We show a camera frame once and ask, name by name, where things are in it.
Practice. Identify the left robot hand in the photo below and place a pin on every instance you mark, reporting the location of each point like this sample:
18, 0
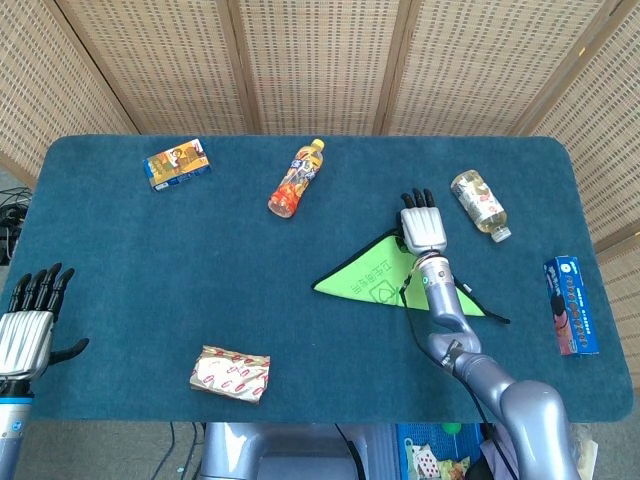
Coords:
22, 345

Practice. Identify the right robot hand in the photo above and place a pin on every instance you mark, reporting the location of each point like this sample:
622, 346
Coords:
424, 227

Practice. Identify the grey green cleaning cloth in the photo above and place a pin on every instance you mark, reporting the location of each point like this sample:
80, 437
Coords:
360, 280

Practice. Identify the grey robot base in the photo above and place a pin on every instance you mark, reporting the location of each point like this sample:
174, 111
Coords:
280, 452

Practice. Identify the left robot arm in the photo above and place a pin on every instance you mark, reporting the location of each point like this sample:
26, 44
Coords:
12, 435

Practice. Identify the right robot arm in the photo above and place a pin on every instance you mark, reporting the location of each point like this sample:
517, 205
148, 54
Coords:
530, 415

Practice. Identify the pale tea bottle white cap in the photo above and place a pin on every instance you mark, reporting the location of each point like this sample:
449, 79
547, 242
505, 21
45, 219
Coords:
480, 202

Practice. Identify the orange juice bottle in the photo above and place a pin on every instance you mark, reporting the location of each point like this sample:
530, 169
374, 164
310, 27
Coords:
295, 180

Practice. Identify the long blue cardboard box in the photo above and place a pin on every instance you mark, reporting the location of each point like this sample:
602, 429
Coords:
570, 305

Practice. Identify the teal carpet table cover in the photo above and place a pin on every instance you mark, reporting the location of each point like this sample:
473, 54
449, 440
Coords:
175, 275

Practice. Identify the woven bamboo folding screen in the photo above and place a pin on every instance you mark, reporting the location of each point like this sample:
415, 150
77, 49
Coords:
320, 65

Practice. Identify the blue plastic basket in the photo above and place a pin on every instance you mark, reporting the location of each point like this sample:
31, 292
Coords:
415, 435

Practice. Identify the gold Lipton tea package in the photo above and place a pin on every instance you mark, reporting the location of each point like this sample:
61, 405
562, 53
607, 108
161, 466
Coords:
230, 375

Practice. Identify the playing cards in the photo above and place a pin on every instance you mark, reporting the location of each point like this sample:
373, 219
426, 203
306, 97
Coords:
426, 460

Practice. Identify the yellow blue snack box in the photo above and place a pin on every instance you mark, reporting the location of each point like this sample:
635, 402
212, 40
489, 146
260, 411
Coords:
177, 165

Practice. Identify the lavender cloth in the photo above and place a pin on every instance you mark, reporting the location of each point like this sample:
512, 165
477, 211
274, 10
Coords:
489, 457

